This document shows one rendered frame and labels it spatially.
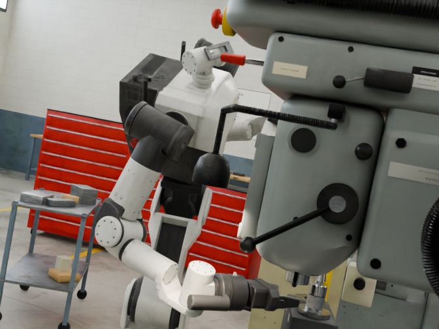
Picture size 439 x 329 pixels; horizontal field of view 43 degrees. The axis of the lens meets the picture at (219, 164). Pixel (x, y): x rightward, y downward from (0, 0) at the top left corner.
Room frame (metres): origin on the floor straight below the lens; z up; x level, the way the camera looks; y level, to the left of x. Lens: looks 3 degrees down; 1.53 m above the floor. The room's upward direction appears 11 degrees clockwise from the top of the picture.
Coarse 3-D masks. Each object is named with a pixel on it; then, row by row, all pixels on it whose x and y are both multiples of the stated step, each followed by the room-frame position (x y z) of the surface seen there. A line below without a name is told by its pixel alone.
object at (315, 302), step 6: (312, 288) 1.44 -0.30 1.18; (312, 294) 1.44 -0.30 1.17; (318, 294) 1.43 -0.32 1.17; (324, 294) 1.44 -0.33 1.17; (306, 300) 1.45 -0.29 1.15; (312, 300) 1.43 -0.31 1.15; (318, 300) 1.43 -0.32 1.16; (324, 300) 1.44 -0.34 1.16; (306, 306) 1.45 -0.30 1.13; (312, 306) 1.43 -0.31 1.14; (318, 306) 1.43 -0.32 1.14; (318, 312) 1.43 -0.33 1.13
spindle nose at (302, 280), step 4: (288, 272) 1.06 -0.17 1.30; (288, 276) 1.06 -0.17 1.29; (292, 276) 1.05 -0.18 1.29; (300, 276) 1.05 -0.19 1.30; (304, 276) 1.05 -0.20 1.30; (308, 276) 1.05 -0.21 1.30; (288, 280) 1.06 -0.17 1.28; (292, 280) 1.05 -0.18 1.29; (300, 280) 1.05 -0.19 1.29; (304, 280) 1.05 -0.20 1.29; (308, 280) 1.06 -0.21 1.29; (300, 284) 1.05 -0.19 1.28; (304, 284) 1.05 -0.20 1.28; (308, 284) 1.06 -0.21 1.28
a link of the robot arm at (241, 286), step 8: (232, 280) 1.32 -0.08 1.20; (240, 280) 1.33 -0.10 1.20; (248, 280) 1.39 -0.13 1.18; (256, 280) 1.40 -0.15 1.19; (240, 288) 1.31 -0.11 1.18; (248, 288) 1.34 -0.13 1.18; (256, 288) 1.33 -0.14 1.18; (264, 288) 1.35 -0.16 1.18; (272, 288) 1.35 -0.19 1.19; (240, 296) 1.31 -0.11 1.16; (248, 296) 1.34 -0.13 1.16; (256, 296) 1.33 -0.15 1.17; (264, 296) 1.34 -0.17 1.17; (272, 296) 1.33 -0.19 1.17; (232, 304) 1.30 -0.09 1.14; (240, 304) 1.31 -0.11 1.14; (248, 304) 1.34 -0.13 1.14; (256, 304) 1.33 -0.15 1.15; (264, 304) 1.34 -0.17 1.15; (272, 304) 1.33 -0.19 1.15
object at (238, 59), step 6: (222, 54) 1.22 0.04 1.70; (228, 54) 1.22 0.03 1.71; (234, 54) 1.22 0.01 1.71; (222, 60) 1.23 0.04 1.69; (228, 60) 1.22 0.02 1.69; (234, 60) 1.22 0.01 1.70; (240, 60) 1.21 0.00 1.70; (246, 60) 1.21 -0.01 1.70; (252, 60) 1.21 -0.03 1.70; (258, 60) 1.21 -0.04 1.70
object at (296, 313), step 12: (300, 300) 1.52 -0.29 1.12; (288, 312) 1.50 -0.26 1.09; (300, 312) 1.43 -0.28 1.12; (312, 312) 1.42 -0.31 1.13; (324, 312) 1.44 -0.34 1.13; (288, 324) 1.44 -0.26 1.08; (300, 324) 1.40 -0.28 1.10; (312, 324) 1.39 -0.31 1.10; (324, 324) 1.39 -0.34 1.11; (336, 324) 1.40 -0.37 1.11
